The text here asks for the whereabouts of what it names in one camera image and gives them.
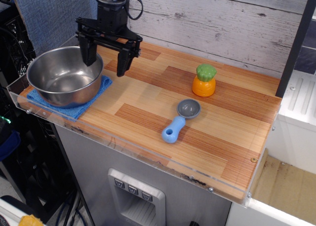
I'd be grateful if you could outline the orange green carrot shaker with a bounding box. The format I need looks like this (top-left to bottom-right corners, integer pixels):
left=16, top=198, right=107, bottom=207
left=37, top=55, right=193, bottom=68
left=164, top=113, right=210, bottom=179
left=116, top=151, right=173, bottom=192
left=192, top=64, right=217, bottom=97

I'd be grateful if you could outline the white toy sink unit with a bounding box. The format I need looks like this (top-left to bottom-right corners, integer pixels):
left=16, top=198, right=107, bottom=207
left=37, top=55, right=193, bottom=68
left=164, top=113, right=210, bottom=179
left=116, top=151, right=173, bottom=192
left=227, top=71, right=316, bottom=226

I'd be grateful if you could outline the clear acrylic guard rail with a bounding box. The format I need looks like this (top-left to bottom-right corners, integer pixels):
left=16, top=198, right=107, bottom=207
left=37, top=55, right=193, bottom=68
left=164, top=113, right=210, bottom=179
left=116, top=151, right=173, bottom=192
left=7, top=68, right=281, bottom=205

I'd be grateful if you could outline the black vertical post right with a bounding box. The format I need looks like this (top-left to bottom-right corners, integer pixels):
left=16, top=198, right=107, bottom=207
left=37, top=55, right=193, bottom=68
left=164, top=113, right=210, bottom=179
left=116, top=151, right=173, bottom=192
left=276, top=0, right=316, bottom=98

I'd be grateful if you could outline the silver toy fridge cabinet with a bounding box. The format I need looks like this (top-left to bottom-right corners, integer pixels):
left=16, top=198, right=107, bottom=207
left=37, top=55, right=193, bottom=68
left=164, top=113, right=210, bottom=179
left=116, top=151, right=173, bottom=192
left=56, top=127, right=231, bottom=226

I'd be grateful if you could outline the blue grey toy scoop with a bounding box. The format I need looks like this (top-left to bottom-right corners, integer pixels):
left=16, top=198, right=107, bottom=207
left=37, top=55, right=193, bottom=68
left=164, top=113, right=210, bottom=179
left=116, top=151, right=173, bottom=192
left=161, top=99, right=201, bottom=144

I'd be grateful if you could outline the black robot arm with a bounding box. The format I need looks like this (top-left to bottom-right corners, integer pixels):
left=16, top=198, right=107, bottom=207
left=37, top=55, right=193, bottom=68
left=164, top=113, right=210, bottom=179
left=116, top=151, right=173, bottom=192
left=76, top=0, right=143, bottom=77

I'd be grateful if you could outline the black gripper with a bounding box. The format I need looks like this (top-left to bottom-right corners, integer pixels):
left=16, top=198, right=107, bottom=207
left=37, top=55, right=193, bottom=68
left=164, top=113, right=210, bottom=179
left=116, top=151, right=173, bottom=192
left=76, top=0, right=143, bottom=77

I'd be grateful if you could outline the grey ice dispenser panel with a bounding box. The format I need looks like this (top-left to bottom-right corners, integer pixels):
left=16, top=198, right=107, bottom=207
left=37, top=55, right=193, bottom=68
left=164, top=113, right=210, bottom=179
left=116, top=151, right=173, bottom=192
left=108, top=168, right=166, bottom=226

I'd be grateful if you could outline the blue folded cloth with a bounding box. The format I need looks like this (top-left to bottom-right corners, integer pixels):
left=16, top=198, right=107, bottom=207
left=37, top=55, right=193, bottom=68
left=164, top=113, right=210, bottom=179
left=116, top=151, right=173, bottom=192
left=27, top=75, right=113, bottom=120

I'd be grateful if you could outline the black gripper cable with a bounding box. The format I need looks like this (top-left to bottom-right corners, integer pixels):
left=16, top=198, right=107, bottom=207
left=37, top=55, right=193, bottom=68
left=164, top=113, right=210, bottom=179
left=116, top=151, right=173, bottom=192
left=124, top=0, right=144, bottom=21

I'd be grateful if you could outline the blue fabric panel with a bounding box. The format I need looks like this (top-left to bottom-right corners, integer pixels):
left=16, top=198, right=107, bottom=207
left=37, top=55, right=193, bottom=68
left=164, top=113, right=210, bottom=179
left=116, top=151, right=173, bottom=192
left=14, top=0, right=97, bottom=56

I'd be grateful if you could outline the yellow object bottom left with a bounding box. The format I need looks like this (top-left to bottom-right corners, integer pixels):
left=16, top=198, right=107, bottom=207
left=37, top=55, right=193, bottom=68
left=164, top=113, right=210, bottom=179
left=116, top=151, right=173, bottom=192
left=18, top=215, right=44, bottom=226

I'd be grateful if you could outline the stainless steel pot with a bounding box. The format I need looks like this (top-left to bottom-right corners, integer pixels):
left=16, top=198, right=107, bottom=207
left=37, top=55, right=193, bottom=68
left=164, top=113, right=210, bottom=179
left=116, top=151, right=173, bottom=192
left=27, top=46, right=104, bottom=108

